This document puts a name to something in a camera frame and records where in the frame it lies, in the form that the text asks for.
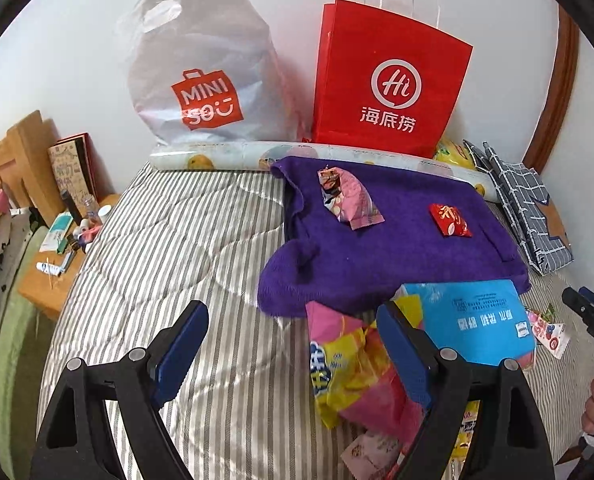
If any brown wooden door frame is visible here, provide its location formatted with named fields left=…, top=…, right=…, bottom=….
left=522, top=2, right=580, bottom=173

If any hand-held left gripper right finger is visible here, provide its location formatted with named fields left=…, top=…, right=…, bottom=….
left=375, top=301, right=558, bottom=480

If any brown doodle notebook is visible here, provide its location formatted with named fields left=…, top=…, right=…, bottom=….
left=47, top=137, right=98, bottom=211

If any rolled fruit print mat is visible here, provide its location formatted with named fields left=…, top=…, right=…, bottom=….
left=148, top=140, right=502, bottom=206

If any pink patterned snack packet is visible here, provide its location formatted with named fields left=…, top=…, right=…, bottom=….
left=318, top=166, right=385, bottom=231

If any wooden headboard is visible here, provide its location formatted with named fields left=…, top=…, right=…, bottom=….
left=0, top=110, right=68, bottom=216

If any red paper shopping bag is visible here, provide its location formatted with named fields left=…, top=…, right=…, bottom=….
left=302, top=0, right=474, bottom=160

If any small red snack packet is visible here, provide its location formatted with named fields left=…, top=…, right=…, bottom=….
left=428, top=202, right=474, bottom=237

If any green blanket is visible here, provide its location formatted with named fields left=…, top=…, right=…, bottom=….
left=0, top=225, right=52, bottom=456

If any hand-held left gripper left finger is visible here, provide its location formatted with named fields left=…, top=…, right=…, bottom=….
left=29, top=300, right=210, bottom=480

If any large yellow pink snack bag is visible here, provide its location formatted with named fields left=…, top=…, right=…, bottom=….
left=306, top=295, right=428, bottom=441

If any blue tissue pack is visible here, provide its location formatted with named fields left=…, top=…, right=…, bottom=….
left=392, top=279, right=538, bottom=368

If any grey striped quilt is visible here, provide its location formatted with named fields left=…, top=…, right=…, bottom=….
left=34, top=160, right=594, bottom=480

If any red book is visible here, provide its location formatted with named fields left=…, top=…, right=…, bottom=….
left=57, top=132, right=100, bottom=201

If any purple towel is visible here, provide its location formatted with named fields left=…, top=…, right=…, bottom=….
left=257, top=156, right=532, bottom=318

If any white plastic shopping bag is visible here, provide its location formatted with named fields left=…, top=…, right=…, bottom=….
left=117, top=0, right=302, bottom=146

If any wooden nightstand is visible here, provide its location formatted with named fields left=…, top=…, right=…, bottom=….
left=17, top=192, right=122, bottom=322

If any green white box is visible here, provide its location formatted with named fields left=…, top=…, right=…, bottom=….
left=39, top=211, right=75, bottom=253

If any small white berry candy packet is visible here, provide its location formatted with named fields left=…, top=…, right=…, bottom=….
left=524, top=307, right=572, bottom=360

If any grey checkered cloth bag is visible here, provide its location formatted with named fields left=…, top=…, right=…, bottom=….
left=462, top=139, right=575, bottom=277

